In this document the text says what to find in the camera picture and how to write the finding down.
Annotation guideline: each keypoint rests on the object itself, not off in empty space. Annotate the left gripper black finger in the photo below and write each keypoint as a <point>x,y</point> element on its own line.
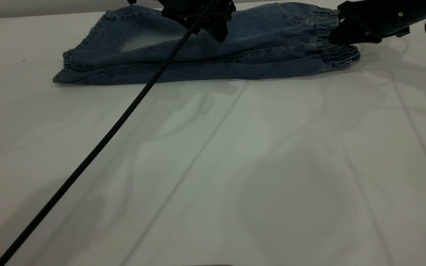
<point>220,29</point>
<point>192,27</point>

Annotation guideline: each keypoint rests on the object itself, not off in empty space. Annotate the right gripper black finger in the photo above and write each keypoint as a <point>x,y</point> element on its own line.
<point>353,13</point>
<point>357,35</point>

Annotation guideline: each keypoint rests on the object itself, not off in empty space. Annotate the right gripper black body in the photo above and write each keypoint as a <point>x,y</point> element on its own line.
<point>390,18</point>

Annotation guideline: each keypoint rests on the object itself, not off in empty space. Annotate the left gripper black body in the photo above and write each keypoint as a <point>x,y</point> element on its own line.
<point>183,9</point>

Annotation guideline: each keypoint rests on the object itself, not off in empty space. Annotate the blue denim printed shorts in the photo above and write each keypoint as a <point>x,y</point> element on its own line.
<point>272,44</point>

